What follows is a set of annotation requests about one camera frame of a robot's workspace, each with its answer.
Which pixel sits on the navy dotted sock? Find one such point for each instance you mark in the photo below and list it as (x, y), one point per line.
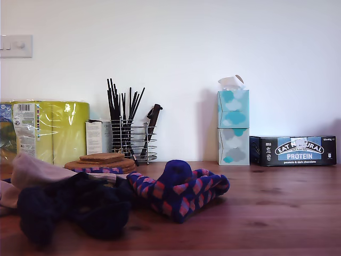
(106, 218)
(34, 213)

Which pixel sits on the white sock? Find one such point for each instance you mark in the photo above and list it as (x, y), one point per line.
(6, 197)
(34, 168)

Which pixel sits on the thin black stick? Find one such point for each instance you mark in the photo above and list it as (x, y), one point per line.
(140, 98)
(136, 103)
(124, 106)
(130, 101)
(115, 98)
(109, 93)

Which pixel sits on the black pen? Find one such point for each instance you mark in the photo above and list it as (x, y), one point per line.
(134, 158)

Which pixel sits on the pale grey carton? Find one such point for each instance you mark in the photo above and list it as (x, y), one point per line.
(106, 134)

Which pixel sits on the grey cloud tissue box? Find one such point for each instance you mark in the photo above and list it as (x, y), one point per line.
(234, 149)

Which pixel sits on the blue cloud tissue box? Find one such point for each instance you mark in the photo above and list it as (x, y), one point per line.
(234, 106)

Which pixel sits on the square cork coaster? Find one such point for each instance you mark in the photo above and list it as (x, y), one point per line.
(90, 160)
(106, 155)

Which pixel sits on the white tissue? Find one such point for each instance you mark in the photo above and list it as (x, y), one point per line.
(229, 81)

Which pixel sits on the small white printed carton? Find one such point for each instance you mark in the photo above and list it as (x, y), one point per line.
(93, 137)

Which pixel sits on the black protein bar box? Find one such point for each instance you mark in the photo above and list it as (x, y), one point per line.
(266, 149)

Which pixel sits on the yellow kitchen roll pack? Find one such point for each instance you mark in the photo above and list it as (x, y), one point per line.
(69, 128)

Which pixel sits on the white wall switch plate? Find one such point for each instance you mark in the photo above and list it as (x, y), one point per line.
(16, 49)

